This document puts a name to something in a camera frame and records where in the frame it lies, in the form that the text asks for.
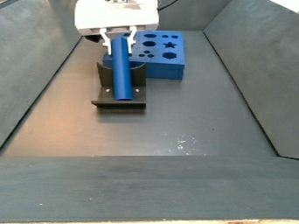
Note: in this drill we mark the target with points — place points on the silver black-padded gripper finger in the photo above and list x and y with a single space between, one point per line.
129 36

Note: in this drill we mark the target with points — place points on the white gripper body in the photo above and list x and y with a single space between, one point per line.
116 15

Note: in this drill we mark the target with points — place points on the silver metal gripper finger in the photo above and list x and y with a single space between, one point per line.
107 40

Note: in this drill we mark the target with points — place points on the blue cylinder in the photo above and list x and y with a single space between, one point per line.
120 67

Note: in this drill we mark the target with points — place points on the blue shape-sorter block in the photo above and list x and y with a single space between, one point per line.
159 50

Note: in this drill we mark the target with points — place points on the black curved cradle stand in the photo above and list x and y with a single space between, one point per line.
105 98

